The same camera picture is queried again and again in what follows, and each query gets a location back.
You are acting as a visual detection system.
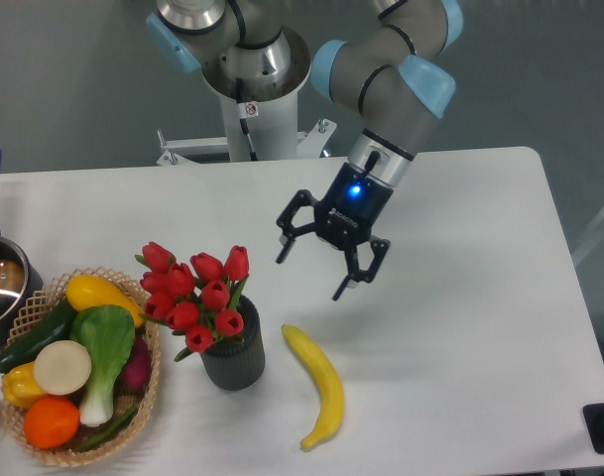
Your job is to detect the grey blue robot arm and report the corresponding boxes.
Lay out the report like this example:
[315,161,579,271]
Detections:
[146,1,463,288]

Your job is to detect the black device at edge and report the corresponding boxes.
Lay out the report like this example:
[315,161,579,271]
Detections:
[582,403,604,454]

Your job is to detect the orange fruit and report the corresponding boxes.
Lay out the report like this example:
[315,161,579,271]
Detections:
[23,396,79,449]

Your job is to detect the white round radish slice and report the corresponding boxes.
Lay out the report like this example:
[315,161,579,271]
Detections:
[33,340,91,396]

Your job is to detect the green bok choy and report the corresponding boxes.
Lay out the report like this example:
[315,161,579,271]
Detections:
[70,304,135,427]

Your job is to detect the green cucumber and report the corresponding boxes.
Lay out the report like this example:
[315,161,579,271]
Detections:
[0,298,77,374]

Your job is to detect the dark grey ribbed vase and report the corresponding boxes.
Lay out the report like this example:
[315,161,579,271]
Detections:
[200,297,266,391]

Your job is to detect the woven wicker basket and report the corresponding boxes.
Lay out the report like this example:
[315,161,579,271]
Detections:
[3,267,161,468]

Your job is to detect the purple sweet potato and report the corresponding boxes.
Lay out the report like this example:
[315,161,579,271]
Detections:
[120,334,151,391]

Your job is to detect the red tulip bouquet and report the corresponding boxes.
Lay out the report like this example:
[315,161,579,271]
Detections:
[136,242,250,362]

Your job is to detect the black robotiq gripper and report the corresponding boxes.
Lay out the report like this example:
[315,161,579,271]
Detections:
[276,163,393,301]

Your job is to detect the green bean pod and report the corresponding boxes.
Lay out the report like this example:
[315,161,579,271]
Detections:
[73,406,138,452]

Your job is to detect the yellow bell pepper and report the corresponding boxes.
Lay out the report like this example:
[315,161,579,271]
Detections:
[2,362,47,409]

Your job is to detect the yellow squash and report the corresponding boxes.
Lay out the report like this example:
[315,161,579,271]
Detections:
[65,275,144,328]

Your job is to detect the yellow banana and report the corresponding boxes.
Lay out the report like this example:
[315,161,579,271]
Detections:
[281,324,345,451]

